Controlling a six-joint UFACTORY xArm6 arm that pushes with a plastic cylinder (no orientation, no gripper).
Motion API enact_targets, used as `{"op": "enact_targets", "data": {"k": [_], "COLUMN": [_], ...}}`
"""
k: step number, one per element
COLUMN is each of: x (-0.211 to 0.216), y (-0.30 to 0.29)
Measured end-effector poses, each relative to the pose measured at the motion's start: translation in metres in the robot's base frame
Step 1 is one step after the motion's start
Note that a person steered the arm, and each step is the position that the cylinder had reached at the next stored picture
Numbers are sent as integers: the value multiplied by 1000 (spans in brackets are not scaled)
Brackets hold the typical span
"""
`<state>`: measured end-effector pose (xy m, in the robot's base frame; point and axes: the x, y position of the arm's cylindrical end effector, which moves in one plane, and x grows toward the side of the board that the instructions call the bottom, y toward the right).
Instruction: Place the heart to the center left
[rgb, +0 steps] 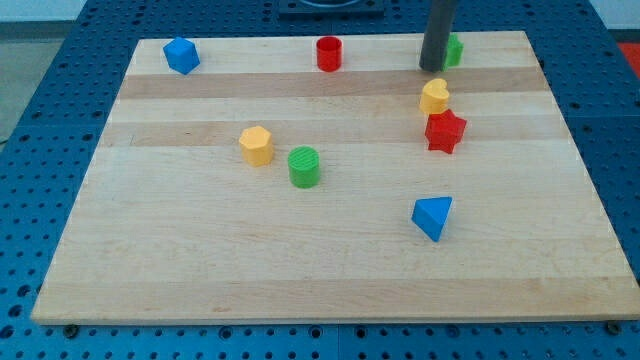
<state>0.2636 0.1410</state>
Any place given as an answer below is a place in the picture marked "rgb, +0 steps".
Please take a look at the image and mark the wooden board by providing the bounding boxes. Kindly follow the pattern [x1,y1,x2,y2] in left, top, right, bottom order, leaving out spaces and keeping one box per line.
[32,31,639,325]

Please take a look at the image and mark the green block behind rod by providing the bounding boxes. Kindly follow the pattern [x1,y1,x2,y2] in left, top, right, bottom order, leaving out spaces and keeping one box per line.
[443,33,464,70]

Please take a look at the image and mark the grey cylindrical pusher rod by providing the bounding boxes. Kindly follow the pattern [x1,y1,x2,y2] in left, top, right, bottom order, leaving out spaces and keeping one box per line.
[419,0,459,73]

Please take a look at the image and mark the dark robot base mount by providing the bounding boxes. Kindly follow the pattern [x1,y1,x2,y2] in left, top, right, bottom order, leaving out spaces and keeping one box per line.
[278,0,385,19]

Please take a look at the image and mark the red cylinder block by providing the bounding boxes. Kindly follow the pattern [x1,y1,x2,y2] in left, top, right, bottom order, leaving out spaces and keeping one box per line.
[316,36,342,72]

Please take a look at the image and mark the blue cube block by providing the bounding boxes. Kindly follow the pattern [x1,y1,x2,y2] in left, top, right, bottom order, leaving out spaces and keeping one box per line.
[163,37,200,75]

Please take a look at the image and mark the yellow heart block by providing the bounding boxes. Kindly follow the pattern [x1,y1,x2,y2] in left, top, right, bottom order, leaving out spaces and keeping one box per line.
[419,78,450,115]

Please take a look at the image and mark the yellow hexagon block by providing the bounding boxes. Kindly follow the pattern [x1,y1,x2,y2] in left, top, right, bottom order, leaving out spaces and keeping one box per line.
[239,126,274,167]

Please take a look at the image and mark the red star block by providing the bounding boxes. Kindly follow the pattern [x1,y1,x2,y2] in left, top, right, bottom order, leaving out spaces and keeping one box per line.
[424,109,467,154]

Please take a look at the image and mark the green cylinder block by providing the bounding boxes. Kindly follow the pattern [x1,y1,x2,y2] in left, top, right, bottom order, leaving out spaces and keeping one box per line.
[287,146,320,188]

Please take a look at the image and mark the blue triangle block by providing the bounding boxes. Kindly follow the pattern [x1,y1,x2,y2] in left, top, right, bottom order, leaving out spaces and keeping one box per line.
[411,196,453,242]

